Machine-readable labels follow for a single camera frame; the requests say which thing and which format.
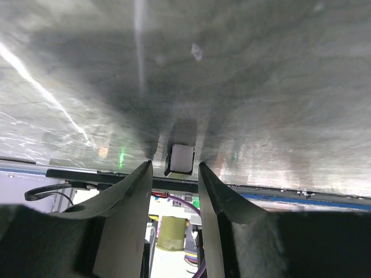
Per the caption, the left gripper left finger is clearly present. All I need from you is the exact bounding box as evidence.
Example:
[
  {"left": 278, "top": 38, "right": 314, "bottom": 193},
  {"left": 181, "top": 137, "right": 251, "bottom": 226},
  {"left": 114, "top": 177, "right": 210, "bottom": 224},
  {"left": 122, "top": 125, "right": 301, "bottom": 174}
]
[{"left": 1, "top": 161, "right": 153, "bottom": 277}]

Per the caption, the black pen cap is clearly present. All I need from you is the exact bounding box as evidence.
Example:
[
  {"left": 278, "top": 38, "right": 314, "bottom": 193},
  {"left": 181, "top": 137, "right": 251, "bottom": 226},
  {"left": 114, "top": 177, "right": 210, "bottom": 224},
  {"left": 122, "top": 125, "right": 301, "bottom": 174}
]
[{"left": 164, "top": 144, "right": 195, "bottom": 180}]

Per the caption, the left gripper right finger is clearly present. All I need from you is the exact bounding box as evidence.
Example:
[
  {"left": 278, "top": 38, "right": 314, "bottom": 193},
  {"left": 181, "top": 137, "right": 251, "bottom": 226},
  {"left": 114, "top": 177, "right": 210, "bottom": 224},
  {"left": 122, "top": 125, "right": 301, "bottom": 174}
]
[{"left": 198, "top": 164, "right": 370, "bottom": 277}]

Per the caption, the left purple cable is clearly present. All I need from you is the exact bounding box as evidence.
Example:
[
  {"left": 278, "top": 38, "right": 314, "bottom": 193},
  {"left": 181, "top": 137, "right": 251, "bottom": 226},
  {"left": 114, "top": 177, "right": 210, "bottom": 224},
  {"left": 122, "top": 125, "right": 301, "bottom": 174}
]
[{"left": 168, "top": 193, "right": 207, "bottom": 278}]

